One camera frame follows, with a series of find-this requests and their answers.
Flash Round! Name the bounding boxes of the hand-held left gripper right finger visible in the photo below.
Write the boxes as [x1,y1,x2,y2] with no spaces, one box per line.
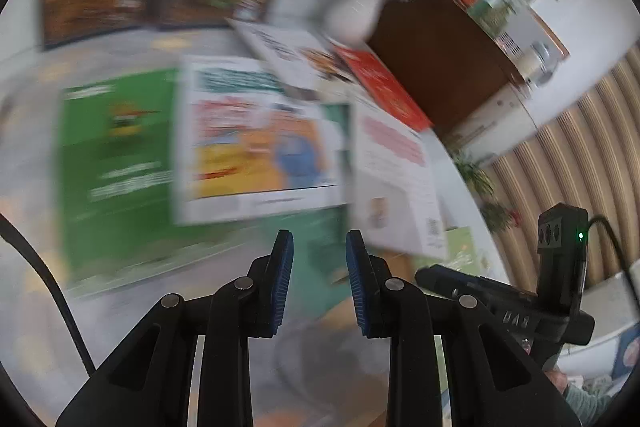
[345,229,583,427]

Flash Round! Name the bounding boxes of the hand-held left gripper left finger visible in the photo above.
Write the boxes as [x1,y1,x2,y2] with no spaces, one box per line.
[55,229,296,427]

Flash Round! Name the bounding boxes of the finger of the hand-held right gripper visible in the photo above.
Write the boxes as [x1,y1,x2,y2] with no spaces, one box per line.
[414,263,485,304]

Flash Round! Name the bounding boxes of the white comic cover book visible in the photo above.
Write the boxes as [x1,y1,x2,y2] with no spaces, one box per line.
[169,53,354,229]

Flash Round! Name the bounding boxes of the red cover book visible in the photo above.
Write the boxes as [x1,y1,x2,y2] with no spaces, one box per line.
[329,43,437,134]

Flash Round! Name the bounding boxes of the green bird cover book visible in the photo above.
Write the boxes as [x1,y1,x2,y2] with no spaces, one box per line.
[56,66,282,301]

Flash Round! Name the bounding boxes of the person's right forearm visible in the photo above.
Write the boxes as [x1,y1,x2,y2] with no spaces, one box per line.
[544,368,617,427]

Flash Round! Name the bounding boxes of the light green picture book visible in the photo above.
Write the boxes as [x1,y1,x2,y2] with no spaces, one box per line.
[441,226,494,271]

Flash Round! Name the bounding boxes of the potted plant red flowers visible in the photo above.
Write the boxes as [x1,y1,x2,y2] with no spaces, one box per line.
[449,146,522,234]

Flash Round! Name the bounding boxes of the white book pink text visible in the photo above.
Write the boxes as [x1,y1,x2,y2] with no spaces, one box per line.
[349,98,452,261]

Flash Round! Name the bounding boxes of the brown wooden cabinet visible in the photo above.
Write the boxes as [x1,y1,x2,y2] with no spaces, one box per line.
[366,0,532,134]

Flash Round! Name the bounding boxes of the white book animal picture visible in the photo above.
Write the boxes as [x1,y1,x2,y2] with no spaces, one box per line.
[226,18,362,102]

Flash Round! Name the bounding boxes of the white cup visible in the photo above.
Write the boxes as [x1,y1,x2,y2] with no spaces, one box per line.
[519,41,552,78]

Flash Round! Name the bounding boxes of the pink edged tray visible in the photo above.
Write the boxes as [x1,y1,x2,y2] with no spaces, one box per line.
[494,3,572,84]

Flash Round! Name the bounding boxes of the white vase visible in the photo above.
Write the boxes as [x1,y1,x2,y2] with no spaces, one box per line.
[321,0,387,54]

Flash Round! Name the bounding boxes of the ginkgo patterned tablecloth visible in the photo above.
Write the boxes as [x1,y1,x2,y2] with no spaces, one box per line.
[0,26,507,427]

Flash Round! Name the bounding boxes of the black cable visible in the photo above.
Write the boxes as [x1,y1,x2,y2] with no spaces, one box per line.
[0,211,97,379]
[584,216,640,304]

